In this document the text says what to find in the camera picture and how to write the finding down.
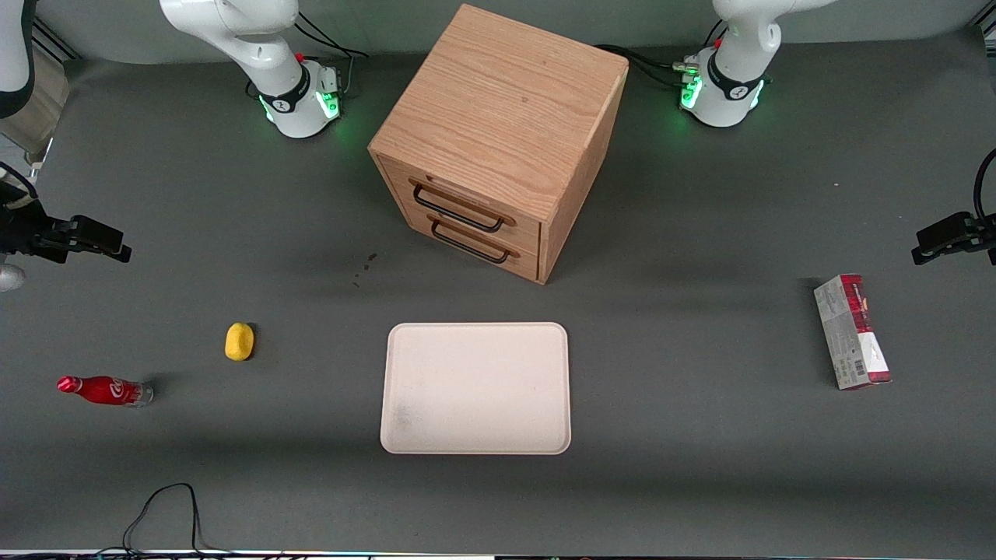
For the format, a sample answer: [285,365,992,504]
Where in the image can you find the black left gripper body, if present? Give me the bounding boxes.
[970,213,996,266]

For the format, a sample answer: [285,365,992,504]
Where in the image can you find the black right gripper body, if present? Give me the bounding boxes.
[0,183,52,259]

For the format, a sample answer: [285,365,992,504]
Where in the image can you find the red coke bottle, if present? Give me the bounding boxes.
[57,376,154,408]

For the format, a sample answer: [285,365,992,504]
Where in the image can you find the white rectangular tray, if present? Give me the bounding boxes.
[380,322,572,456]

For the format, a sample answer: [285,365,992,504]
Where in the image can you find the red plaid carton box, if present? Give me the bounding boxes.
[814,274,893,390]

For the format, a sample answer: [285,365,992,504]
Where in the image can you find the yellow lemon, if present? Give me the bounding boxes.
[225,323,255,362]

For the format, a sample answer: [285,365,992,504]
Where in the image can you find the wooden drawer cabinet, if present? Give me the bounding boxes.
[368,4,630,285]

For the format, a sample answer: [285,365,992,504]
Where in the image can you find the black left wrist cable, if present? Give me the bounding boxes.
[974,148,996,226]

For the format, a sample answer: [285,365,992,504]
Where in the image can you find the thin black cable loop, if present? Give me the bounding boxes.
[97,483,234,558]

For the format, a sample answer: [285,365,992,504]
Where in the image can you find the black right arm base cables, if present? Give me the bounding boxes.
[247,12,370,100]

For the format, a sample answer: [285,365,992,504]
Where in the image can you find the black arm base cables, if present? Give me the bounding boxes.
[247,12,370,100]
[595,19,728,90]

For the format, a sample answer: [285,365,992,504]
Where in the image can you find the black left arm base cables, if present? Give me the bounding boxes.
[595,19,728,90]

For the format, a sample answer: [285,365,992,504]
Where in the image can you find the wooden drawer black handle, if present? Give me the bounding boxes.
[384,158,543,251]
[408,208,541,282]

